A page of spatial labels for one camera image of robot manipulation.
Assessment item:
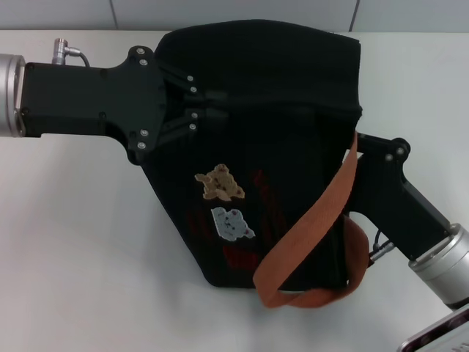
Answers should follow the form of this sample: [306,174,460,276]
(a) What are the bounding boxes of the black food bag orange straps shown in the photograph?
[141,18,371,309]

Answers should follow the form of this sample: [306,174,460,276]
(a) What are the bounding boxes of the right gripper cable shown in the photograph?
[367,229,396,263]

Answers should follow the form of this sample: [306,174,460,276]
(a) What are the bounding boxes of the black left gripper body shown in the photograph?
[21,45,169,163]

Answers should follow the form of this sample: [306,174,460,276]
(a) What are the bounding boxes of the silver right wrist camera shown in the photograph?
[397,303,469,352]

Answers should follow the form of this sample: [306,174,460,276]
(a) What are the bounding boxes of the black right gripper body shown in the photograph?
[344,152,452,262]

